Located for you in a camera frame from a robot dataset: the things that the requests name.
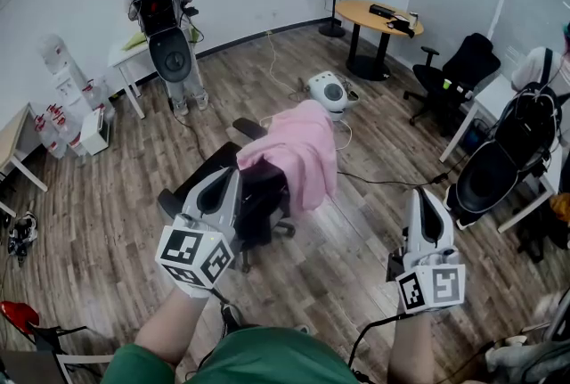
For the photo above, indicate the white water dispenser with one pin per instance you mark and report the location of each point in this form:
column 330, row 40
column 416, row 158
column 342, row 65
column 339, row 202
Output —
column 62, row 70

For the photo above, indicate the black box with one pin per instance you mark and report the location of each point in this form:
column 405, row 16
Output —
column 381, row 10

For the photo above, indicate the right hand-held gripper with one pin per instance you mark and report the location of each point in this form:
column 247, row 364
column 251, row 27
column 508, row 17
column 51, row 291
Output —
column 434, row 284

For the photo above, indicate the cluster of clear water jugs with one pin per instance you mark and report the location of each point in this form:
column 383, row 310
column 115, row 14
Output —
column 58, row 128

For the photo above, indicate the black oval shell device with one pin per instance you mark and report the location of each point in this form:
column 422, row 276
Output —
column 170, row 54
column 485, row 182

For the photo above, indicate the black office chair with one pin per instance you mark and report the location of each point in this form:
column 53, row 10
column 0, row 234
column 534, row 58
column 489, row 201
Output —
column 263, row 204
column 463, row 66

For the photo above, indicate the pair of sneakers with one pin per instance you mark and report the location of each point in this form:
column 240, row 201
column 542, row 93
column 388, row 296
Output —
column 23, row 235

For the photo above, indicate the round wooden table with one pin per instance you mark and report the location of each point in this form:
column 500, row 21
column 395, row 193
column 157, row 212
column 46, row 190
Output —
column 356, row 12

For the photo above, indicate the black pouch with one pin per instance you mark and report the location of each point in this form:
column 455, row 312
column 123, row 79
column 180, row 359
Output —
column 401, row 26

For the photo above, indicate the pink clothes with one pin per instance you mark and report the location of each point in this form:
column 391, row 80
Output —
column 303, row 146

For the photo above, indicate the person's shirt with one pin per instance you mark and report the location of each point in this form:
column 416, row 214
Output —
column 267, row 360

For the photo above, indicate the wooden table with white legs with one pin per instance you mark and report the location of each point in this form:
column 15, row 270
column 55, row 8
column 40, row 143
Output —
column 11, row 137

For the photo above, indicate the red cap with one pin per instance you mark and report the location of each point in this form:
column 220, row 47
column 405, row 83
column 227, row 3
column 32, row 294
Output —
column 18, row 315

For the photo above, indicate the small green cup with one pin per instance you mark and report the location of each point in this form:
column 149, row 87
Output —
column 447, row 84

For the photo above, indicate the white desk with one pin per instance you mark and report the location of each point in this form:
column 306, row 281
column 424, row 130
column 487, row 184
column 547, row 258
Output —
column 120, row 57

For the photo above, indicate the small white oven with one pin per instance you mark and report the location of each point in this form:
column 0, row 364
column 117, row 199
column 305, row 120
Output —
column 94, row 132

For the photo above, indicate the person's left forearm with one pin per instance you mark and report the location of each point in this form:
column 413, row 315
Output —
column 173, row 329

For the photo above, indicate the white oval shell device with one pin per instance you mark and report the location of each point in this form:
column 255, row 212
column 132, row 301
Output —
column 331, row 95

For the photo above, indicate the white cup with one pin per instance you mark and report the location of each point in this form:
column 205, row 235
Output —
column 413, row 20

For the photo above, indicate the yellow cloth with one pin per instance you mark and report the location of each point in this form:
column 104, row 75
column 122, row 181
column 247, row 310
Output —
column 561, row 206

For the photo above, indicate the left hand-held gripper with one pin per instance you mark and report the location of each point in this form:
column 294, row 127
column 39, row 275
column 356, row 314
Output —
column 187, row 248

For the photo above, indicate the person's right forearm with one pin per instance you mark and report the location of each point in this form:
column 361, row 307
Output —
column 409, row 346

